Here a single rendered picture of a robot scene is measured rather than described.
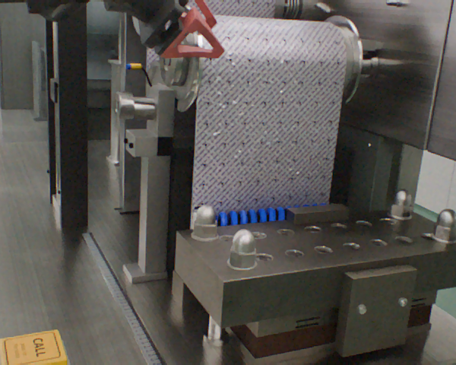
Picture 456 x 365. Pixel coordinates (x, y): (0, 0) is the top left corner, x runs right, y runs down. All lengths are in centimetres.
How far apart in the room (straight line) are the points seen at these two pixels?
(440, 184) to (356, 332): 349
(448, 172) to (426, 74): 328
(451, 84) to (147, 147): 44
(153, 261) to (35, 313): 19
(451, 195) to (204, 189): 342
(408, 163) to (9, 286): 77
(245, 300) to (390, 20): 52
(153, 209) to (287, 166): 22
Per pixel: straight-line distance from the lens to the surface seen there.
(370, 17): 102
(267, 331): 74
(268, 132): 86
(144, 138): 86
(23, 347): 76
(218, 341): 79
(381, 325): 80
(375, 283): 76
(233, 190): 86
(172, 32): 69
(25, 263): 102
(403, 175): 121
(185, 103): 83
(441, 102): 89
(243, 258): 69
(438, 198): 426
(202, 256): 72
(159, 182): 90
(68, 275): 97
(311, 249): 77
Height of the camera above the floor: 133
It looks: 17 degrees down
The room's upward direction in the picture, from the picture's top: 4 degrees clockwise
